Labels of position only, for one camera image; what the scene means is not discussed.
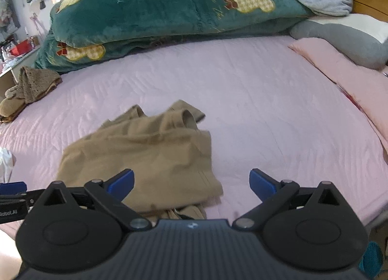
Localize green plush blanket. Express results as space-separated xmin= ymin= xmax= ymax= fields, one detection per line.
xmin=34 ymin=0 xmax=316 ymax=74

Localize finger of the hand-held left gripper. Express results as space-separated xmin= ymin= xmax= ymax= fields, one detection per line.
xmin=0 ymin=181 xmax=46 ymax=205

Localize person's left forearm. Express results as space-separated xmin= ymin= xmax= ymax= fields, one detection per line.
xmin=0 ymin=228 xmax=24 ymax=280

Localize white desk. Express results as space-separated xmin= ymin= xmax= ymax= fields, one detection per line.
xmin=0 ymin=45 xmax=43 ymax=99

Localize teal round object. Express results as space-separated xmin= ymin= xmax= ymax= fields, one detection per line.
xmin=359 ymin=240 xmax=384 ymax=279

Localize pink quilted bed sheet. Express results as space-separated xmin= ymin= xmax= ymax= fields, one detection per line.
xmin=0 ymin=35 xmax=388 ymax=238

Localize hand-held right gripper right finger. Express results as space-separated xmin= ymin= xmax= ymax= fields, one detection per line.
xmin=232 ymin=168 xmax=354 ymax=232

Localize brown fuzzy garment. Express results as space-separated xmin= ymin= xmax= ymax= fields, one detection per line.
xmin=0 ymin=66 xmax=63 ymax=123

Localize grey and white pillow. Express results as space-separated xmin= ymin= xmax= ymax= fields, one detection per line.
xmin=289 ymin=13 xmax=388 ymax=70

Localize red box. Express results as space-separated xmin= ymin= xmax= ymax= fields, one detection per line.
xmin=10 ymin=40 xmax=33 ymax=56

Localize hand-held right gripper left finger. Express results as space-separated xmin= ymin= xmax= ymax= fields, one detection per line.
xmin=33 ymin=169 xmax=152 ymax=232

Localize white cloth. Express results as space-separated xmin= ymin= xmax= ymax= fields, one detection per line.
xmin=0 ymin=147 xmax=14 ymax=184

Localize khaki shirt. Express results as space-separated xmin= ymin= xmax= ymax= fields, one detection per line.
xmin=56 ymin=100 xmax=224 ymax=220

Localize pink pillow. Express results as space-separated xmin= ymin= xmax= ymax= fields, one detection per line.
xmin=288 ymin=38 xmax=388 ymax=162

